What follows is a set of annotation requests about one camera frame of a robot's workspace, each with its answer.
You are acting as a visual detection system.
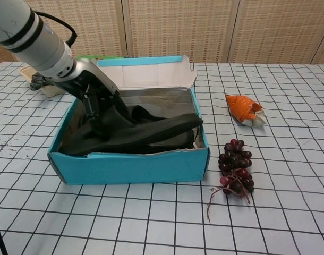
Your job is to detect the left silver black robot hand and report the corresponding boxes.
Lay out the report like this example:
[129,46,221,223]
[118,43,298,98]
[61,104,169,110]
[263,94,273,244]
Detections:
[53,58,131,139]

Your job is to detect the black rubber slipper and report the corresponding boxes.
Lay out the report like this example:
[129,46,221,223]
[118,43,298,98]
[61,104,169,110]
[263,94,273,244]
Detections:
[57,105,204,156]
[130,105,197,151]

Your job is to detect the blue cardboard shoe box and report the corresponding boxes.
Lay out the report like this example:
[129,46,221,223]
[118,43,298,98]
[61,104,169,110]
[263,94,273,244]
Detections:
[47,55,211,185]

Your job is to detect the green chips can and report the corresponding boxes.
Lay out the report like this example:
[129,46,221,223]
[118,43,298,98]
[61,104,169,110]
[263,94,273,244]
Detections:
[75,54,124,60]

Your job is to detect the beige paper food container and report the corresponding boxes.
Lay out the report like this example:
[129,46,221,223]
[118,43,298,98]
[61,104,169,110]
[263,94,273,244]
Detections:
[19,66,66,97]

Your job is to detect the grey knitted gloves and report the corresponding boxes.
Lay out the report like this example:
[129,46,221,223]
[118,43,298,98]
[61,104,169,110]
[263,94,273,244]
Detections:
[30,72,54,91]

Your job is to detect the woven bamboo folding screen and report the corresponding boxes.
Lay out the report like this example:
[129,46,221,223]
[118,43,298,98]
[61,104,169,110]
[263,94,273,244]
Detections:
[0,0,324,64]

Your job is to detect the orange crumpled snack bag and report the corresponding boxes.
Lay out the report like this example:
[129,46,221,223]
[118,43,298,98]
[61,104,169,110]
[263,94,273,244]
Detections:
[225,94,266,128]

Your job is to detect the dark red grape bunch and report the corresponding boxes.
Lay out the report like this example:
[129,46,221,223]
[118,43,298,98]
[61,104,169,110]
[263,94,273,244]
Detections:
[206,138,255,224]

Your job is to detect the blue checked tablecloth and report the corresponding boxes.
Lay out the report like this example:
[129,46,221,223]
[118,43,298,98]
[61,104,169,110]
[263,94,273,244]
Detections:
[0,61,324,255]

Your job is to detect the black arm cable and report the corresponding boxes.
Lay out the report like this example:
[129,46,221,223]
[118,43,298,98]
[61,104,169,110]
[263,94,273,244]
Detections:
[34,10,78,46]

